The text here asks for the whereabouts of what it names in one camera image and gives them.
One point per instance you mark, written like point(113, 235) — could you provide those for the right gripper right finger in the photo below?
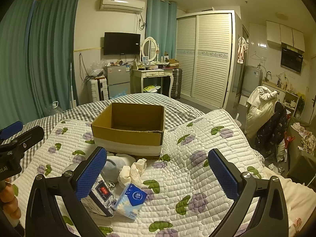
point(270, 217)

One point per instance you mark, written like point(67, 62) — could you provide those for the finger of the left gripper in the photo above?
point(26, 140)
point(11, 130)

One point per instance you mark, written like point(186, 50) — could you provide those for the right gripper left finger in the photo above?
point(43, 216)

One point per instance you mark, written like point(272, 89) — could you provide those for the blue tissue pack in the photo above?
point(130, 201)

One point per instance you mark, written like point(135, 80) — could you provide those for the cream lace cloth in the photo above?
point(132, 174)

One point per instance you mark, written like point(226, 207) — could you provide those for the person's left hand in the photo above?
point(10, 202)

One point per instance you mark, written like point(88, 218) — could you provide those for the clear water jug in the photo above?
point(52, 109)

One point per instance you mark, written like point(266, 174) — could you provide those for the dark printed tissue box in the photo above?
point(100, 199)

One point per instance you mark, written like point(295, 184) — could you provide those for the white suitcase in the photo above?
point(98, 89)

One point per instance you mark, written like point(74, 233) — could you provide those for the blue grey plush toy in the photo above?
point(114, 164)

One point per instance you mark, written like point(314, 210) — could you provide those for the white floral quilt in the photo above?
point(184, 197)

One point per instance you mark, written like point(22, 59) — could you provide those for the brown cardboard box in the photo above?
point(132, 129)

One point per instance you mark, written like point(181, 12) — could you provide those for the chair piled with clothes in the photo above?
point(266, 120)

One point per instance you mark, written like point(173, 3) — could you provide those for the teal window curtain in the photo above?
point(37, 39)

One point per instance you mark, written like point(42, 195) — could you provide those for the small grey refrigerator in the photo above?
point(118, 80)

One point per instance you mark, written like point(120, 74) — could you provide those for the white dressing table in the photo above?
point(157, 73)

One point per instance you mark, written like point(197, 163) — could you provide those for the grey washing machine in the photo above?
point(252, 79)

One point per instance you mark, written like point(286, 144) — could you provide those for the grey checked bed sheet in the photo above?
point(176, 113)

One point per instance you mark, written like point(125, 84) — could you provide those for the oval vanity mirror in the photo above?
point(149, 49)

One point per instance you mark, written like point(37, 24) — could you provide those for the dark suitcase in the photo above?
point(177, 83)

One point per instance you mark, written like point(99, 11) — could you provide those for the white air conditioner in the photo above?
point(129, 6)

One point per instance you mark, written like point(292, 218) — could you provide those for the black range hood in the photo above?
point(291, 60)

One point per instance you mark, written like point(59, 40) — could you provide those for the hanging pink garment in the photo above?
point(242, 48)

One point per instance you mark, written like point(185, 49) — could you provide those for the teal curtain by wardrobe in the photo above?
point(161, 25)

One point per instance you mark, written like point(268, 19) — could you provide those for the white kitchen cabinets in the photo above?
point(278, 34)

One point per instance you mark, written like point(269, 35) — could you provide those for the white louvered wardrobe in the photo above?
point(206, 48)

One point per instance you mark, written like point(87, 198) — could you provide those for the black wall television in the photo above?
point(118, 43)

